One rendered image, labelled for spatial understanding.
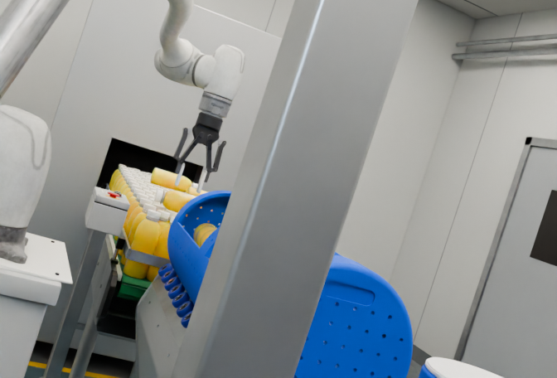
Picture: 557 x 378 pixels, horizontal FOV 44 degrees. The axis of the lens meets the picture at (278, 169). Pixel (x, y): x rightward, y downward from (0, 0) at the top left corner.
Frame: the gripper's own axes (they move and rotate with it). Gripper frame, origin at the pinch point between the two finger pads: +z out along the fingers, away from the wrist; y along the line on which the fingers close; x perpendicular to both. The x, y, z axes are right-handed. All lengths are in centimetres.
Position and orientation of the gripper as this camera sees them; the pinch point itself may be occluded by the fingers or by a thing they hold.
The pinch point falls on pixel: (190, 179)
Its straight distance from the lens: 206.4
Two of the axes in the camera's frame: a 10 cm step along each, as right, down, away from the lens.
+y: 9.1, 3.0, 2.9
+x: -2.7, -1.0, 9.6
